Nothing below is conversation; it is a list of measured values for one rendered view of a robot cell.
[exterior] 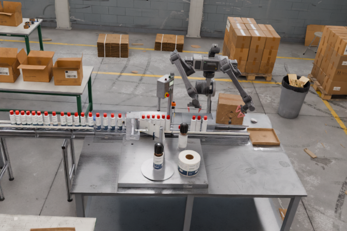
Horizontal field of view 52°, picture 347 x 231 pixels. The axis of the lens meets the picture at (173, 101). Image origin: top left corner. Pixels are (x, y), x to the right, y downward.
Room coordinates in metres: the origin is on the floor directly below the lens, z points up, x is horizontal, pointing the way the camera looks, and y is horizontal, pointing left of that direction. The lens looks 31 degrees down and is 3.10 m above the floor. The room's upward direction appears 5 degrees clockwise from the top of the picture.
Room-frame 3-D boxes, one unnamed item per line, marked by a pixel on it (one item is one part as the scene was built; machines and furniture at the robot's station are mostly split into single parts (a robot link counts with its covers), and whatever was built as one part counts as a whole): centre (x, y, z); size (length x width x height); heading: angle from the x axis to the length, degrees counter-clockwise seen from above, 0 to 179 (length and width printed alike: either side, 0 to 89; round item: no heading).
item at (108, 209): (2.90, -0.16, 0.40); 2.04 x 1.25 x 0.81; 95
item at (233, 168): (2.90, -0.16, 0.82); 2.10 x 1.31 x 0.02; 95
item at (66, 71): (4.21, 1.44, 0.97); 0.51 x 0.39 x 0.37; 8
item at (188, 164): (2.51, -0.19, 0.95); 0.20 x 0.20 x 0.14
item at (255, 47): (6.81, -1.44, 0.45); 1.20 x 0.84 x 0.89; 4
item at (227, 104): (3.46, -0.66, 0.99); 0.30 x 0.24 x 0.27; 85
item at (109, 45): (7.03, 1.37, 0.16); 0.65 x 0.54 x 0.32; 97
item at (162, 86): (3.15, 0.09, 1.38); 0.17 x 0.10 x 0.19; 150
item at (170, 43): (7.58, 0.20, 0.11); 0.65 x 0.54 x 0.22; 90
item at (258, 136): (3.17, -1.01, 0.85); 0.30 x 0.26 x 0.04; 95
